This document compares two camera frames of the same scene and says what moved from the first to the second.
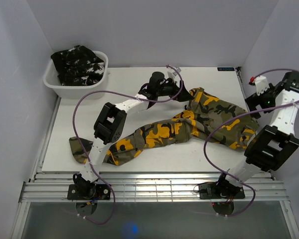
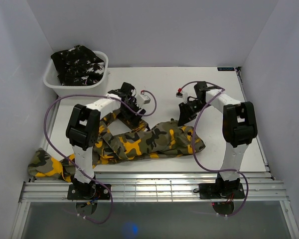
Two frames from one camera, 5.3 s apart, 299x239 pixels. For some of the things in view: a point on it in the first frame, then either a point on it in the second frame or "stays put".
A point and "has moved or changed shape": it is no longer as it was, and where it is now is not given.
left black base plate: [102, 191] stays put
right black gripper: [253, 100] to [185, 115]
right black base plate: [217, 190] stays put
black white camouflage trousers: [78, 66] stays put
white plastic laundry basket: [97, 91] stays put
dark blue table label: [225, 68] stays put
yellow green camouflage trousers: [205, 116] has moved or changed shape
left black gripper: [184, 96] to [132, 119]
